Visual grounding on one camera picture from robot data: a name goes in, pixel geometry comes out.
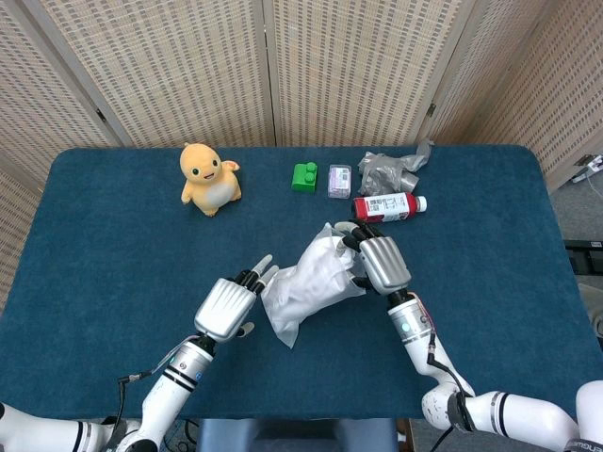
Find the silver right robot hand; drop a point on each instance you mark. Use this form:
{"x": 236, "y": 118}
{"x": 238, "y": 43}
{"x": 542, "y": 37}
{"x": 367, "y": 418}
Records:
{"x": 384, "y": 263}

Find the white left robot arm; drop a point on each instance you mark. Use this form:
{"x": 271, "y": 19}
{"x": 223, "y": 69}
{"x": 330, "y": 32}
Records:
{"x": 179, "y": 376}

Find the grey blue robot torso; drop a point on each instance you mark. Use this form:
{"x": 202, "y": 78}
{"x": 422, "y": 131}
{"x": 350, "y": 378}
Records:
{"x": 292, "y": 438}

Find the black metal stand base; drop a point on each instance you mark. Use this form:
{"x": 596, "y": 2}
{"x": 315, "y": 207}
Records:
{"x": 584, "y": 247}

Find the green building block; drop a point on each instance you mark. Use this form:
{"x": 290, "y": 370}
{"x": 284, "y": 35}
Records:
{"x": 301, "y": 181}

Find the small clear purple box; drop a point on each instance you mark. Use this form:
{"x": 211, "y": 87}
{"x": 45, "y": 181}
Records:
{"x": 339, "y": 183}

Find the grey foil packaging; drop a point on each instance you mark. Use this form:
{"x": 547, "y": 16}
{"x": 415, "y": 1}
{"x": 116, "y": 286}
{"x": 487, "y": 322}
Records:
{"x": 381, "y": 174}

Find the red drink bottle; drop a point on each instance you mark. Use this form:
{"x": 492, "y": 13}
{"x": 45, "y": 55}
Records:
{"x": 381, "y": 209}

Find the white power adapter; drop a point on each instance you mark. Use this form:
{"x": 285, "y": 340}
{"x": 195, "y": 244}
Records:
{"x": 594, "y": 165}

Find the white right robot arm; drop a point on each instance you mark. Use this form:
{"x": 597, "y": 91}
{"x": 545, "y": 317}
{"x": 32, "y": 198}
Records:
{"x": 414, "y": 325}

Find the transparent bag with white contents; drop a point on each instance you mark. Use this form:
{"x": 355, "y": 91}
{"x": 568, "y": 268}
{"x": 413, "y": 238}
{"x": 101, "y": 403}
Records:
{"x": 306, "y": 287}

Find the yellow plush dinosaur toy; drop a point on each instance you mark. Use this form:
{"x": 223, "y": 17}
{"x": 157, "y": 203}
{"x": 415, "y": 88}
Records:
{"x": 207, "y": 188}

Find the blue felt table cover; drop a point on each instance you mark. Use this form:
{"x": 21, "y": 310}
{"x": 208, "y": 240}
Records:
{"x": 118, "y": 263}

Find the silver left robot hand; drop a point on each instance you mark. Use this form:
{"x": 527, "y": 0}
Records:
{"x": 223, "y": 306}

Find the woven folding screen panel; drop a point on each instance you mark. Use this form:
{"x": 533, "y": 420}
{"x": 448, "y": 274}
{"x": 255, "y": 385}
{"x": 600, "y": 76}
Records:
{"x": 358, "y": 70}
{"x": 37, "y": 94}
{"x": 14, "y": 226}
{"x": 542, "y": 70}
{"x": 165, "y": 70}

